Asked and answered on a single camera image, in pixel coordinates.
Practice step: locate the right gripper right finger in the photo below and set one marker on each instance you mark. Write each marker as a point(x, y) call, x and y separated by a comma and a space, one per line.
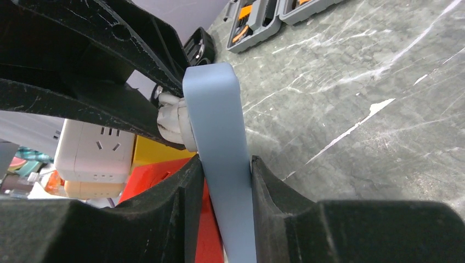
point(291, 228)

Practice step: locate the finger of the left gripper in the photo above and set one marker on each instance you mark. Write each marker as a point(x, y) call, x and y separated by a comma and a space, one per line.
point(114, 106)
point(92, 46)

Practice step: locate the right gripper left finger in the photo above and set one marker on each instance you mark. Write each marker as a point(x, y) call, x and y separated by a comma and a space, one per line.
point(59, 230)

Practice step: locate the red cube socket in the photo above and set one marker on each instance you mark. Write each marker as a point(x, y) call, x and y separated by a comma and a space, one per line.
point(170, 215)

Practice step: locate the yellow cube socket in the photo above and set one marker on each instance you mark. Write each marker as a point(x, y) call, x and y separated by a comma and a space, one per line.
point(147, 151)

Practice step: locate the white cube socket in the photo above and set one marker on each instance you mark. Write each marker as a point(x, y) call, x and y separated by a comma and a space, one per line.
point(93, 153)

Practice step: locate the light blue power strip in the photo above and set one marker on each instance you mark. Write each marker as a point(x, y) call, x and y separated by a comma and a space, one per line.
point(213, 97)

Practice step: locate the grey tool tray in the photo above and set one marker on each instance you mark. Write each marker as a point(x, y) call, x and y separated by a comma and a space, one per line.
point(256, 21)

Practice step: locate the black tool case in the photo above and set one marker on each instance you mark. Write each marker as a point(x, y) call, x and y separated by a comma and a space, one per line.
point(200, 48)

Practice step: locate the tan cube socket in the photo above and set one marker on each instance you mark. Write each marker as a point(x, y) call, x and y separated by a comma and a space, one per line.
point(92, 190)

